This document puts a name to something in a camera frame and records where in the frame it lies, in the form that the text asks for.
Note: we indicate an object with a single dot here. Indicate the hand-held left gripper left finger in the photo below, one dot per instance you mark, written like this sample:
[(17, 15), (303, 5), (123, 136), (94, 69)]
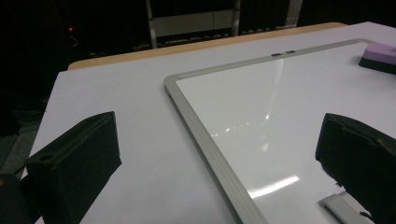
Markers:
[(77, 161)]

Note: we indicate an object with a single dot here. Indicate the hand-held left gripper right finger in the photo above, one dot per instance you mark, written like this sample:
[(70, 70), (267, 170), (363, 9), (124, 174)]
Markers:
[(364, 161)]

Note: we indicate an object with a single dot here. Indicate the purple and black eraser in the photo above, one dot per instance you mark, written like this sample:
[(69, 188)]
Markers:
[(378, 54)]

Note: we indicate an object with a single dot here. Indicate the silver framed whiteboard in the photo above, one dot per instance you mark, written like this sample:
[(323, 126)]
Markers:
[(249, 102)]

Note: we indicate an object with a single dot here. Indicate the power strip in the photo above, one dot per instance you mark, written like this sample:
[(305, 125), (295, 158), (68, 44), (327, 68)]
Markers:
[(261, 30)]

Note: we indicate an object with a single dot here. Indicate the white metal stand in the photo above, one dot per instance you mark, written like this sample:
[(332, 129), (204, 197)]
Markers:
[(186, 21)]

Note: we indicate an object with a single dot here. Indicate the white post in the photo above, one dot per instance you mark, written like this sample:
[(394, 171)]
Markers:
[(294, 12)]

